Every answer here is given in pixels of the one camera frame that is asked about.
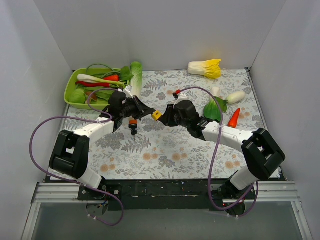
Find yellow padlock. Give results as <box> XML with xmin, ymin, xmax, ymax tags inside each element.
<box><xmin>151</xmin><ymin>110</ymin><xmax>162</xmax><ymax>121</ymax></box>

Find orange padlock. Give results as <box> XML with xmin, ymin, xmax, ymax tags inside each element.
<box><xmin>128</xmin><ymin>119</ymin><xmax>138</xmax><ymax>136</ymax></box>

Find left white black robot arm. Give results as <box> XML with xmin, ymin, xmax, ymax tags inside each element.
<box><xmin>49</xmin><ymin>91</ymin><xmax>156</xmax><ymax>200</ymax></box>

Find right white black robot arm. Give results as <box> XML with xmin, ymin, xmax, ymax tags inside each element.
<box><xmin>158</xmin><ymin>100</ymin><xmax>286</xmax><ymax>199</ymax></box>

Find green napa cabbage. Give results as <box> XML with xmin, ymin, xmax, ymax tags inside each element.
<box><xmin>129</xmin><ymin>61</ymin><xmax>143</xmax><ymax>98</ymax></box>

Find floral table mat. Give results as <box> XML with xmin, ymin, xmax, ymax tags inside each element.
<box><xmin>51</xmin><ymin>69</ymin><xmax>280</xmax><ymax>180</ymax></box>

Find green spinach leaf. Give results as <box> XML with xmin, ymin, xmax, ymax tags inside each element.
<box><xmin>119</xmin><ymin>66</ymin><xmax>134</xmax><ymax>82</ymax></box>

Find green leafy vegetable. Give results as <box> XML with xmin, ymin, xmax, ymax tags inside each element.
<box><xmin>84</xmin><ymin>87</ymin><xmax>115</xmax><ymax>104</ymax></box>

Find green bok choy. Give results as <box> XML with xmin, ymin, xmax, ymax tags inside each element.
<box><xmin>203</xmin><ymin>97</ymin><xmax>228</xmax><ymax>122</ymax></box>

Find small orange pepper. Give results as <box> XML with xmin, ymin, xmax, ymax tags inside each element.
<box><xmin>103</xmin><ymin>74</ymin><xmax>120</xmax><ymax>82</ymax></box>

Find brown mushroom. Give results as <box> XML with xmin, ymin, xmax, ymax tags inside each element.
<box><xmin>84</xmin><ymin>91</ymin><xmax>98</xmax><ymax>104</ymax></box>

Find green long beans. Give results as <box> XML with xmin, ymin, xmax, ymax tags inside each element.
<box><xmin>85</xmin><ymin>63</ymin><xmax>117</xmax><ymax>78</ymax></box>

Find red chili pepper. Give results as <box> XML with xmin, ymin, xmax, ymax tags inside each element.
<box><xmin>75</xmin><ymin>81</ymin><xmax>110</xmax><ymax>88</ymax></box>

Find green plastic tray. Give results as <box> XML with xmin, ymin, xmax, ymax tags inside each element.
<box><xmin>64</xmin><ymin>68</ymin><xmax>129</xmax><ymax>110</ymax></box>

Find orange carrot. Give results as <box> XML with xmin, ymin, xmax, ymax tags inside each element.
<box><xmin>227</xmin><ymin>108</ymin><xmax>241</xmax><ymax>129</ymax></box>

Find round green cabbage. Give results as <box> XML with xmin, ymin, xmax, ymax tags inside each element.
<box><xmin>68</xmin><ymin>89</ymin><xmax>86</xmax><ymax>104</ymax></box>

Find white green leek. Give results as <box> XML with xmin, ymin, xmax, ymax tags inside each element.
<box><xmin>76</xmin><ymin>74</ymin><xmax>120</xmax><ymax>84</ymax></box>

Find yellow white cabbage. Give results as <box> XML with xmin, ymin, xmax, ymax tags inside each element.
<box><xmin>187</xmin><ymin>59</ymin><xmax>222</xmax><ymax>80</ymax></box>

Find white radish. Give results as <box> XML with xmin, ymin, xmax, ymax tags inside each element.
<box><xmin>225</xmin><ymin>91</ymin><xmax>246</xmax><ymax>105</ymax></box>

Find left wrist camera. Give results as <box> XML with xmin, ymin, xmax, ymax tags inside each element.
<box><xmin>123</xmin><ymin>85</ymin><xmax>134</xmax><ymax>98</ymax></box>

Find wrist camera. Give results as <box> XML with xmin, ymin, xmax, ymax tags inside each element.
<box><xmin>123</xmin><ymin>85</ymin><xmax>134</xmax><ymax>98</ymax></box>
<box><xmin>172</xmin><ymin>89</ymin><xmax>188</xmax><ymax>105</ymax></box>

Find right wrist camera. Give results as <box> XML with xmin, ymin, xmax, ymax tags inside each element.
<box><xmin>172</xmin><ymin>89</ymin><xmax>188</xmax><ymax>105</ymax></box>

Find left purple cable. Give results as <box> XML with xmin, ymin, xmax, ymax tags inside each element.
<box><xmin>29</xmin><ymin>87</ymin><xmax>125</xmax><ymax>226</ymax></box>

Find purple cable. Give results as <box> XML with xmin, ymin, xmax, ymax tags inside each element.
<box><xmin>179</xmin><ymin>87</ymin><xmax>259</xmax><ymax>218</ymax></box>
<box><xmin>29</xmin><ymin>87</ymin><xmax>125</xmax><ymax>226</ymax></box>

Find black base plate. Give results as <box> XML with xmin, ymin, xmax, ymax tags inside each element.
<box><xmin>77</xmin><ymin>179</ymin><xmax>256</xmax><ymax>211</ymax></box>

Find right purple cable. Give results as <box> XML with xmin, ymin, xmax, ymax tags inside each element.
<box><xmin>179</xmin><ymin>87</ymin><xmax>259</xmax><ymax>218</ymax></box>

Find aluminium frame rail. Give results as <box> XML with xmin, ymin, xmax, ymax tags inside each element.
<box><xmin>22</xmin><ymin>180</ymin><xmax>312</xmax><ymax>240</ymax></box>

